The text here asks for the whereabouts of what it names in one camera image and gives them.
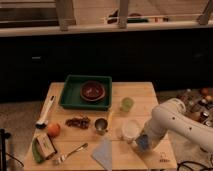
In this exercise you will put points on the bottles cluster on floor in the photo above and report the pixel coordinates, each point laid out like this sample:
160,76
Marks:
199,105

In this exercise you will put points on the orange fruit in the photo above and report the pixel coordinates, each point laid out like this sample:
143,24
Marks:
53,129

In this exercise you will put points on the white handled brush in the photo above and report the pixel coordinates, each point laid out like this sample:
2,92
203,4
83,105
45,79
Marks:
43,120

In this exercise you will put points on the brown dried chili bunch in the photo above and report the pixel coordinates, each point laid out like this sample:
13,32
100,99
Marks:
82,122

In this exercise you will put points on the yellow wooden stick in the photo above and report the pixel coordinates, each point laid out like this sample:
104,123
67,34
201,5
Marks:
109,119

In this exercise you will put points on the small metal cup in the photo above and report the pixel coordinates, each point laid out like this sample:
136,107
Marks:
101,125

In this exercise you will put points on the green plastic tray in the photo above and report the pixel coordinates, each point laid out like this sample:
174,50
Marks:
71,99

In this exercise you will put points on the blue folded cloth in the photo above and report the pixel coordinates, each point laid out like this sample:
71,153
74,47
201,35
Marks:
102,154

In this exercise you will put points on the black stand left edge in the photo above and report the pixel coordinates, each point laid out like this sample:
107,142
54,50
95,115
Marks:
3,137

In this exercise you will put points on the dark red bowl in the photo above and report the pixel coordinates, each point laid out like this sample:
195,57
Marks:
92,91

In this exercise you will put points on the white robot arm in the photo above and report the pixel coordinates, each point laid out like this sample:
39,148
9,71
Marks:
170,116

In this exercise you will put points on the blue sponge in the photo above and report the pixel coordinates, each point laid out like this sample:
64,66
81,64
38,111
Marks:
142,142

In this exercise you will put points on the green cucumber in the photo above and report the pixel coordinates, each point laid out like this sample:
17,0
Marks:
35,151

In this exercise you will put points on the white plastic cup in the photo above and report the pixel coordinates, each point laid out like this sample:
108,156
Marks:
130,130

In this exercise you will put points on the green plastic cup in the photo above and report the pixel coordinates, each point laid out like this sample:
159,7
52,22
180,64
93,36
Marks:
126,104

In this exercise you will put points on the wooden table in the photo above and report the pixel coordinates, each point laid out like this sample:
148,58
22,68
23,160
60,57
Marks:
123,157

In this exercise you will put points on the silver metal fork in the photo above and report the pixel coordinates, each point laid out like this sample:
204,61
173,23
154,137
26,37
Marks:
63,157

